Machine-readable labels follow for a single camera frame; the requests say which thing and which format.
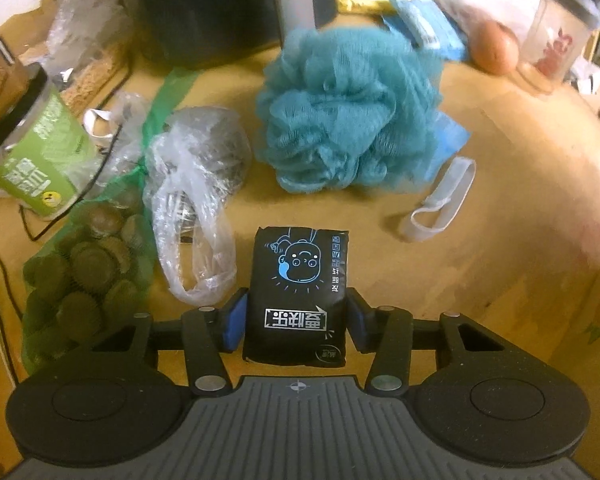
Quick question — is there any blue face mask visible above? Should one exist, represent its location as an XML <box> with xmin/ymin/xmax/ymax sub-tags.
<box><xmin>430</xmin><ymin>110</ymin><xmax>469</xmax><ymax>157</ymax></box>

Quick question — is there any black tissue pack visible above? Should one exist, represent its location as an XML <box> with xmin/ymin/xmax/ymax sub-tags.
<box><xmin>242</xmin><ymin>225</ymin><xmax>353</xmax><ymax>368</ymax></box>

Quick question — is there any clear shaker bottle grey lid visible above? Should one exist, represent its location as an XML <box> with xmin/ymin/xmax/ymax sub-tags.
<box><xmin>517</xmin><ymin>0</ymin><xmax>600</xmax><ymax>83</ymax></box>

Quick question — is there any green label jar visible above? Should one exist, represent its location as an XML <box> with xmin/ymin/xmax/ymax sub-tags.
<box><xmin>0</xmin><ymin>67</ymin><xmax>103</xmax><ymax>218</ymax></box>

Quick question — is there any dark blue air fryer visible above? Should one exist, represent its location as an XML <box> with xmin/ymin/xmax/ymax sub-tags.
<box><xmin>137</xmin><ymin>0</ymin><xmax>341</xmax><ymax>66</ymax></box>

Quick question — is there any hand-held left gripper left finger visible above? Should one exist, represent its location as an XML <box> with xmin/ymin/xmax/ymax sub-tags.
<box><xmin>92</xmin><ymin>288</ymin><xmax>251</xmax><ymax>395</ymax></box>

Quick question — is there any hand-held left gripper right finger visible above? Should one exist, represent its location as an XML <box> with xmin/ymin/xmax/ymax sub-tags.
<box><xmin>347</xmin><ymin>290</ymin><xmax>506</xmax><ymax>392</ymax></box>

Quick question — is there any white elastic strap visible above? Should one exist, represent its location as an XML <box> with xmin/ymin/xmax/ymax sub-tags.
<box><xmin>397</xmin><ymin>156</ymin><xmax>477</xmax><ymax>241</ymax></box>

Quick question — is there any clear bag of metal scrubbers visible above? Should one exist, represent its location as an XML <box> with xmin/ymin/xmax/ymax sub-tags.
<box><xmin>142</xmin><ymin>106</ymin><xmax>253</xmax><ymax>306</ymax></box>

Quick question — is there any teal mesh bath loofah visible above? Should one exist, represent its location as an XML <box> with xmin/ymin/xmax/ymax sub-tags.
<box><xmin>255</xmin><ymin>27</ymin><xmax>443</xmax><ymax>195</ymax></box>

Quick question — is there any blue packet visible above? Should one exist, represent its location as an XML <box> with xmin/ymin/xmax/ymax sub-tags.
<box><xmin>382</xmin><ymin>0</ymin><xmax>468</xmax><ymax>61</ymax></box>

